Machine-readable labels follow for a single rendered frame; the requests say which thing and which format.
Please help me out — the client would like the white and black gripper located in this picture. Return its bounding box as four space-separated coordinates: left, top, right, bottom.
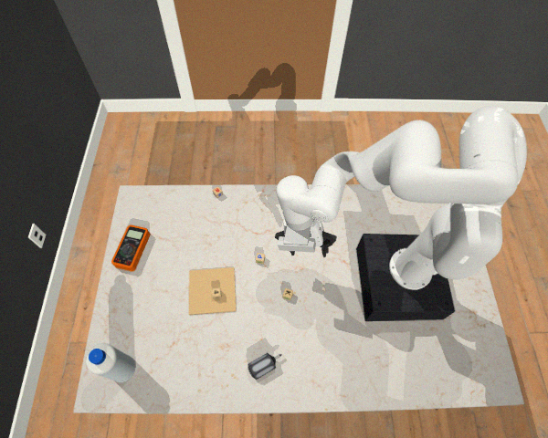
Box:
275 218 337 257

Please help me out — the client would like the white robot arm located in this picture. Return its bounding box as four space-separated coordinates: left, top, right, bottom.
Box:
276 106 527 290

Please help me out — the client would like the white bottle with blue cap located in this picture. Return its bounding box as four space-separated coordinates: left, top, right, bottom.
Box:
86 343 135 382

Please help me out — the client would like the tan flat mat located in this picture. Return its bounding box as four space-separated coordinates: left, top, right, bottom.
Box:
189 267 236 315

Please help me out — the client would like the orange digital multimeter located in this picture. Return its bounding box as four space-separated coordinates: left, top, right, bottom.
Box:
111 225 150 271

